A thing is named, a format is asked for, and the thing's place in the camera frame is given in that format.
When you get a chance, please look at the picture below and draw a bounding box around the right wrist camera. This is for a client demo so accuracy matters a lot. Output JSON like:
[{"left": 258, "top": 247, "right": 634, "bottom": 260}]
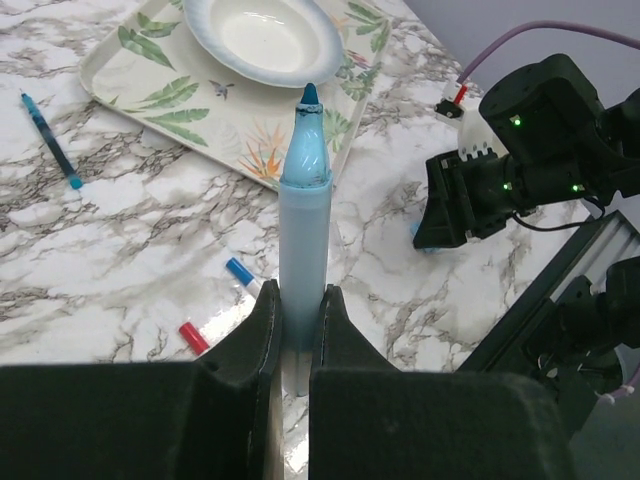
[{"left": 434, "top": 80, "right": 508, "bottom": 161}]

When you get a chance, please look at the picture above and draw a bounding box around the blue gel pen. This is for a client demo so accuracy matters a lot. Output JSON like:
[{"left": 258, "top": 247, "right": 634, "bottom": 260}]
[{"left": 21, "top": 92, "right": 83, "bottom": 190}]

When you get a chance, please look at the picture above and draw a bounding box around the white marker pen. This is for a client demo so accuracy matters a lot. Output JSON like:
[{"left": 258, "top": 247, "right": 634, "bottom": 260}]
[{"left": 225, "top": 257, "right": 261, "bottom": 299}]

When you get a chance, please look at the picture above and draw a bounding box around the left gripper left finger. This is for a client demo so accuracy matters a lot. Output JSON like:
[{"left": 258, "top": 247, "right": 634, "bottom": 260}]
[{"left": 1, "top": 281, "right": 281, "bottom": 479}]

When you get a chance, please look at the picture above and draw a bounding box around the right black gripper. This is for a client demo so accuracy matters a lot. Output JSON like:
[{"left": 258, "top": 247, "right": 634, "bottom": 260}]
[{"left": 413, "top": 151, "right": 525, "bottom": 249}]

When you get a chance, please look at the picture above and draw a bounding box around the floral serving tray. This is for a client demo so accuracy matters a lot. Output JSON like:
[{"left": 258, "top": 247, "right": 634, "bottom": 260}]
[{"left": 80, "top": 1, "right": 391, "bottom": 190}]

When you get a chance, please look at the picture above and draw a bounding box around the white blue rimmed bowl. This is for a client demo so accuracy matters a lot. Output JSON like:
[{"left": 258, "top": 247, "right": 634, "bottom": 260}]
[{"left": 183, "top": 0, "right": 343, "bottom": 88}]

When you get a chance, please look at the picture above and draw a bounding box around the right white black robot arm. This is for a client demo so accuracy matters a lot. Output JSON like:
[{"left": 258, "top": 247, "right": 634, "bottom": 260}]
[{"left": 413, "top": 54, "right": 639, "bottom": 434}]

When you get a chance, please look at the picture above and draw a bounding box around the white red marker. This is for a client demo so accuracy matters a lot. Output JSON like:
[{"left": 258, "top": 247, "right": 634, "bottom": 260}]
[{"left": 178, "top": 322, "right": 210, "bottom": 356}]

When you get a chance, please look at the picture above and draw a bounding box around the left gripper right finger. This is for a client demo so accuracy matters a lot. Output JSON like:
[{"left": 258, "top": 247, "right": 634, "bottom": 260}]
[{"left": 309, "top": 285, "right": 577, "bottom": 479}]

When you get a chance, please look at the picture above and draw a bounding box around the aluminium frame rail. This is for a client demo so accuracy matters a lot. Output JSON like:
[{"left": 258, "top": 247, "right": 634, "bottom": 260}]
[{"left": 459, "top": 212, "right": 639, "bottom": 373}]

